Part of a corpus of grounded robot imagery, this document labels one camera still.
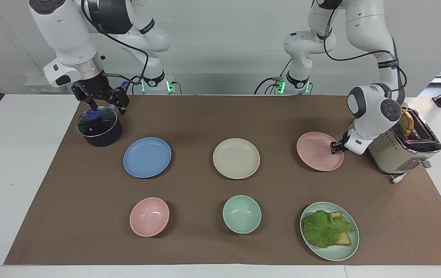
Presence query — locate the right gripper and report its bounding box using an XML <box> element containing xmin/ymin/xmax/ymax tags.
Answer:
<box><xmin>71</xmin><ymin>74</ymin><xmax>131</xmax><ymax>116</ymax></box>

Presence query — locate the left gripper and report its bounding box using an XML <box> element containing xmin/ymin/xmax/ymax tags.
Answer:
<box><xmin>330</xmin><ymin>131</ymin><xmax>351</xmax><ymax>155</ymax></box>

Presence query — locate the pink plate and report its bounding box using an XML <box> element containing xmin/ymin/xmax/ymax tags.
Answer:
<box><xmin>297</xmin><ymin>132</ymin><xmax>344</xmax><ymax>172</ymax></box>

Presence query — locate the glass lid with blue knob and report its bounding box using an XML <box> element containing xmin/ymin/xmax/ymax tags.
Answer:
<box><xmin>76</xmin><ymin>107</ymin><xmax>118</xmax><ymax>138</ymax></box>

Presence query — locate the dark blue pot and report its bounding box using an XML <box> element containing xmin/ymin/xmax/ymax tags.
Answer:
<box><xmin>76</xmin><ymin>107</ymin><xmax>123</xmax><ymax>147</ymax></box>

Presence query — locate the beige toaster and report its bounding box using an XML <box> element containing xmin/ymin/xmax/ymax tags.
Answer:
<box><xmin>368</xmin><ymin>108</ymin><xmax>441</xmax><ymax>175</ymax></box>

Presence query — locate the blue plate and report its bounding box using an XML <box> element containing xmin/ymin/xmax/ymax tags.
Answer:
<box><xmin>123</xmin><ymin>137</ymin><xmax>172</xmax><ymax>178</ymax></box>

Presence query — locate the bread in toaster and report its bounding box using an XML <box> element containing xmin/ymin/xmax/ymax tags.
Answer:
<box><xmin>397</xmin><ymin>110</ymin><xmax>415</xmax><ymax>136</ymax></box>

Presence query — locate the green lettuce leaf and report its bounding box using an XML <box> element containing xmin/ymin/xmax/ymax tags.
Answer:
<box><xmin>303</xmin><ymin>210</ymin><xmax>357</xmax><ymax>249</ymax></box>

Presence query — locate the toast bread slice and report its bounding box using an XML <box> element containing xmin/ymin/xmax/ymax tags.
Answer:
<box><xmin>328</xmin><ymin>211</ymin><xmax>353</xmax><ymax>246</ymax></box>

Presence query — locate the beige plate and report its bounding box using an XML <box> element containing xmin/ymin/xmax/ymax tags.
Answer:
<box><xmin>213</xmin><ymin>138</ymin><xmax>261</xmax><ymax>180</ymax></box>

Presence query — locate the green plate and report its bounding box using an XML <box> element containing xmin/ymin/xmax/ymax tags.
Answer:
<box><xmin>300</xmin><ymin>202</ymin><xmax>360</xmax><ymax>261</ymax></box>

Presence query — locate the green bowl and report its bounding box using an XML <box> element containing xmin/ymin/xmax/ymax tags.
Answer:
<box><xmin>222</xmin><ymin>195</ymin><xmax>262</xmax><ymax>234</ymax></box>

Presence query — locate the pink bowl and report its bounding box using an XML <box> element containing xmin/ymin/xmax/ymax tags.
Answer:
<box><xmin>129</xmin><ymin>197</ymin><xmax>170</xmax><ymax>237</ymax></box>

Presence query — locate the black cable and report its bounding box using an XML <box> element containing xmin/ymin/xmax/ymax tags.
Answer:
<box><xmin>322</xmin><ymin>7</ymin><xmax>408</xmax><ymax>105</ymax></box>
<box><xmin>254</xmin><ymin>76</ymin><xmax>283</xmax><ymax>95</ymax></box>
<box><xmin>81</xmin><ymin>0</ymin><xmax>150</xmax><ymax>86</ymax></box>

